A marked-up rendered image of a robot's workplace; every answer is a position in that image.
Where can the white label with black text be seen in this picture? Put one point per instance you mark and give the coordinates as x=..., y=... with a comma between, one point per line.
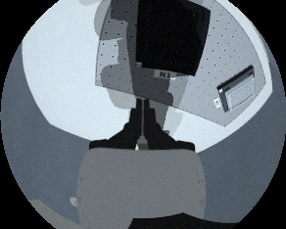
x=165, y=74

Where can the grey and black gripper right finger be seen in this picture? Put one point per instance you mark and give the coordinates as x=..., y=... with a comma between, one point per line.
x=159, y=139

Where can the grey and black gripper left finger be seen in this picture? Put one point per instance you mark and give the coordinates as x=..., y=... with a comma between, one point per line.
x=126, y=138

